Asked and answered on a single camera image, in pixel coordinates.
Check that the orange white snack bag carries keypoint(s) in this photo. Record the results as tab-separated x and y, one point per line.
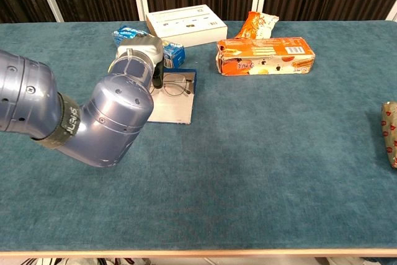
256	26

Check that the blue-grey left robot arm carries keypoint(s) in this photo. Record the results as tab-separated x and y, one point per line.
114	116

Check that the black-framed eyeglasses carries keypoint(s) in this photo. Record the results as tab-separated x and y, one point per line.
173	86

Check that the orange cracker box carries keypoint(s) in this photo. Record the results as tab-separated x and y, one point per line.
266	57

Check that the gold red snack packet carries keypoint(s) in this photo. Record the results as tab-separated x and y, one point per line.
390	134

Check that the blue cookie package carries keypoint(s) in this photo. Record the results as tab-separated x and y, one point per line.
173	55

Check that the teal tablecloth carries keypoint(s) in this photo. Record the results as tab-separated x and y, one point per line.
248	153

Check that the white cardboard box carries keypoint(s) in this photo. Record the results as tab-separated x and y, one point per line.
189	27

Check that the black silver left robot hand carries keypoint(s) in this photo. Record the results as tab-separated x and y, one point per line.
145	44

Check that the blue and white glasses case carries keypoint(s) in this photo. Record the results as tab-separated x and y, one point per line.
173	108

